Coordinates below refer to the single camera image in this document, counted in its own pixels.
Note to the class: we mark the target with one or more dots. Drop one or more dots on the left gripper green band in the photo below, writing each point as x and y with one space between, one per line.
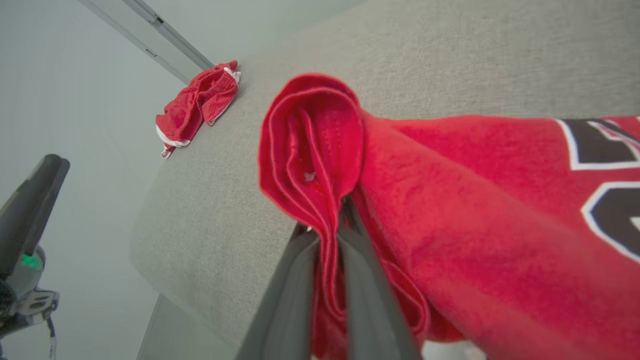
25 300

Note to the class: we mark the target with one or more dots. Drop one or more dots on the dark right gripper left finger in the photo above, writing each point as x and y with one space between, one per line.
287 310

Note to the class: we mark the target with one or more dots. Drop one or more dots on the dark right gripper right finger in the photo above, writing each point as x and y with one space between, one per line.
370 310

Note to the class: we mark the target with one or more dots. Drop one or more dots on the red basketball jersey white sleeves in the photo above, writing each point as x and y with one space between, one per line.
475 225

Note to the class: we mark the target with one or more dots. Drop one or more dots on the red shorts white trim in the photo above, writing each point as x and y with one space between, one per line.
200 105

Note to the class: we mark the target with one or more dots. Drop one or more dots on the grey wall frame rail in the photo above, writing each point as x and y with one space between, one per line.
165 45

